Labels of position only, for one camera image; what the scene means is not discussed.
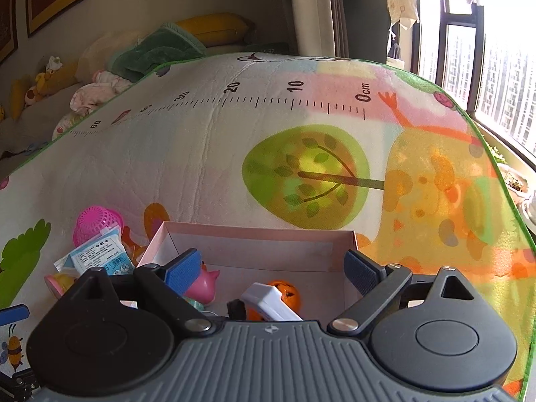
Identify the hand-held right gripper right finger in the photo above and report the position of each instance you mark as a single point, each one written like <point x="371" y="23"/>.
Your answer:
<point x="361" y="271"/>

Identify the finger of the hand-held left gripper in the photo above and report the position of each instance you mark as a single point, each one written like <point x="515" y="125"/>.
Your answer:
<point x="16" y="385"/>
<point x="14" y="315"/>

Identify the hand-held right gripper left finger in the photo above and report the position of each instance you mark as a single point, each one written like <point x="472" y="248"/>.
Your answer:
<point x="184" y="266"/>

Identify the pink yellow toy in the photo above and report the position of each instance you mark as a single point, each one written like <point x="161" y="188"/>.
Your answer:
<point x="63" y="283"/>

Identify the pink cardboard box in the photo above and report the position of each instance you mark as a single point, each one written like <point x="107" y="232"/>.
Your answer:
<point x="251" y="255"/>

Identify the blue white packet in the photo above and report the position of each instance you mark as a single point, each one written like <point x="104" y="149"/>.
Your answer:
<point x="104" y="255"/>

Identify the pink pig toy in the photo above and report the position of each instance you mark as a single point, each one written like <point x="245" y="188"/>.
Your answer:
<point x="203" y="287"/>

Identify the small black item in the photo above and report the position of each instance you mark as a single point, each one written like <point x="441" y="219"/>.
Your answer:
<point x="236" y="309"/>

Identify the orange pumpkin ball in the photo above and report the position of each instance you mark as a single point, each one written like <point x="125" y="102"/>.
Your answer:
<point x="287" y="293"/>

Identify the white rectangular plastic item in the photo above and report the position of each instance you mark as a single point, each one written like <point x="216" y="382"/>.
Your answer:
<point x="270" y="301"/>

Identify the pink plastic basket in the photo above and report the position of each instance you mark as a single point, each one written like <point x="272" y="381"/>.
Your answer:
<point x="98" y="222"/>

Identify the printed play mat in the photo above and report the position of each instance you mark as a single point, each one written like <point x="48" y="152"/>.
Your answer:
<point x="209" y="155"/>

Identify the pink baby clothes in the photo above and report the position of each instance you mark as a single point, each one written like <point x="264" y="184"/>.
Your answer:
<point x="98" y="90"/>

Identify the green blanket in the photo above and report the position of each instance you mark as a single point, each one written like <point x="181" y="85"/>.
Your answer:
<point x="155" y="52"/>

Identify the yellow white plush toy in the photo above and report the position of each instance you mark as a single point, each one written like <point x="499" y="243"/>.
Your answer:
<point x="42" y="83"/>

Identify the yellow banana pillow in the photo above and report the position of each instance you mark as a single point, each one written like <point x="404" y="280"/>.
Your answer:
<point x="215" y="27"/>

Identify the beige curtain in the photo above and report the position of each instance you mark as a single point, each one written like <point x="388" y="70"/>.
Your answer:
<point x="314" y="8"/>

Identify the cream hanging garment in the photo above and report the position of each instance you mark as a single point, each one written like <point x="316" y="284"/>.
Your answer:
<point x="402" y="2"/>

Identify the dark window frame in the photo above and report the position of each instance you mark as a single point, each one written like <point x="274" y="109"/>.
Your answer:
<point x="479" y="50"/>

